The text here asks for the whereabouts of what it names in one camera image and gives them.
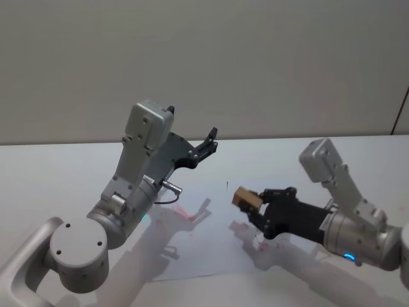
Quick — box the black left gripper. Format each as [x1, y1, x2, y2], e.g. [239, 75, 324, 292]
[150, 105, 220, 190]

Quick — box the grey striped post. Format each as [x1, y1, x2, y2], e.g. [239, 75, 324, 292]
[390, 83, 409, 136]

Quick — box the thin cable with silver plug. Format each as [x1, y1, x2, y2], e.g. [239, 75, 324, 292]
[154, 179, 183, 205]

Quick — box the small tan block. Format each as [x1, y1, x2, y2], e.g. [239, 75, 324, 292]
[232, 186, 264, 212]

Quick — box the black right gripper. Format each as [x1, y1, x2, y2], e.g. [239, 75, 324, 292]
[239, 186, 334, 247]

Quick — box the white paper sheet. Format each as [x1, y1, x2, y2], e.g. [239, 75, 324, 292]
[150, 181, 324, 283]

